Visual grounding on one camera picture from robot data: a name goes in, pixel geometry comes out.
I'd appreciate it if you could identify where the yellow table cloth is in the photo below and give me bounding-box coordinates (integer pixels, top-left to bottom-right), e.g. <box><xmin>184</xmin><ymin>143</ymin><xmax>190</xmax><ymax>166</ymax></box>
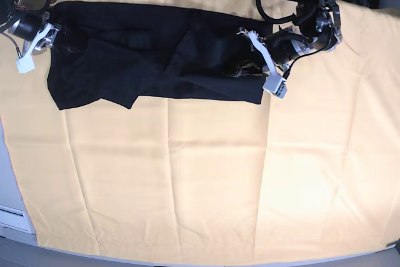
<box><xmin>1</xmin><ymin>2</ymin><xmax>399</xmax><ymax>265</ymax></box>

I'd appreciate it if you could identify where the white cabinet drawer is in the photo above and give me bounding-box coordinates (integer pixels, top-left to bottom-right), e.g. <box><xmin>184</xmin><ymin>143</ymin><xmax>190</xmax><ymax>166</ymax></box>
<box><xmin>0</xmin><ymin>205</ymin><xmax>34</xmax><ymax>234</ymax></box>

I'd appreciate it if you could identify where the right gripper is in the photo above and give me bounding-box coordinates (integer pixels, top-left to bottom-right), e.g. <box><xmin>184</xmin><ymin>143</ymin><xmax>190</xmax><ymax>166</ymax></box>
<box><xmin>9</xmin><ymin>12</ymin><xmax>63</xmax><ymax>61</ymax></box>

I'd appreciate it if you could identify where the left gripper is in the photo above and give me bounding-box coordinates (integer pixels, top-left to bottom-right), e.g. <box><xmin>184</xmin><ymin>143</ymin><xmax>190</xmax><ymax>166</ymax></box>
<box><xmin>236</xmin><ymin>28</ymin><xmax>313</xmax><ymax>78</ymax></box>

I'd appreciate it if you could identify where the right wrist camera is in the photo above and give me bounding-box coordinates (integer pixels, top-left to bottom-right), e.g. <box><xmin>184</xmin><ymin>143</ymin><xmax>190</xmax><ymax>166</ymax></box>
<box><xmin>16</xmin><ymin>55</ymin><xmax>35</xmax><ymax>74</ymax></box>

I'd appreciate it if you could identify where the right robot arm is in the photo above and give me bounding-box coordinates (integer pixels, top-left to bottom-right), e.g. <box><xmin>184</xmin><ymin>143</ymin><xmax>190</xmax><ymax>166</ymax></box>
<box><xmin>1</xmin><ymin>0</ymin><xmax>61</xmax><ymax>59</ymax></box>

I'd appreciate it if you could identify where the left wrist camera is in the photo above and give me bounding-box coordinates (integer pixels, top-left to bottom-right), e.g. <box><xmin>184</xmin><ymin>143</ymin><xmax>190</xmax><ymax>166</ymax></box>
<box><xmin>262</xmin><ymin>74</ymin><xmax>287</xmax><ymax>99</ymax></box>

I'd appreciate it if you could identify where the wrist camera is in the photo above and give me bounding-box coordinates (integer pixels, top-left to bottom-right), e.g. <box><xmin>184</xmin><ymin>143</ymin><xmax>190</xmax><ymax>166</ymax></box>
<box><xmin>262</xmin><ymin>74</ymin><xmax>287</xmax><ymax>99</ymax></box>
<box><xmin>16</xmin><ymin>55</ymin><xmax>35</xmax><ymax>74</ymax></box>

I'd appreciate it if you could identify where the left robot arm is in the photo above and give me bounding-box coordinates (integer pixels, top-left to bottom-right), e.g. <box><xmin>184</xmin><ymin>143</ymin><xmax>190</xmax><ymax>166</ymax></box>
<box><xmin>226</xmin><ymin>0</ymin><xmax>342</xmax><ymax>78</ymax></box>

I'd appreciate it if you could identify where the dark navy T-shirt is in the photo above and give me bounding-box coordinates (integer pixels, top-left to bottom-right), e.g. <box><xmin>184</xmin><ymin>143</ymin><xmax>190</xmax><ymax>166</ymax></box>
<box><xmin>47</xmin><ymin>1</ymin><xmax>273</xmax><ymax>110</ymax></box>

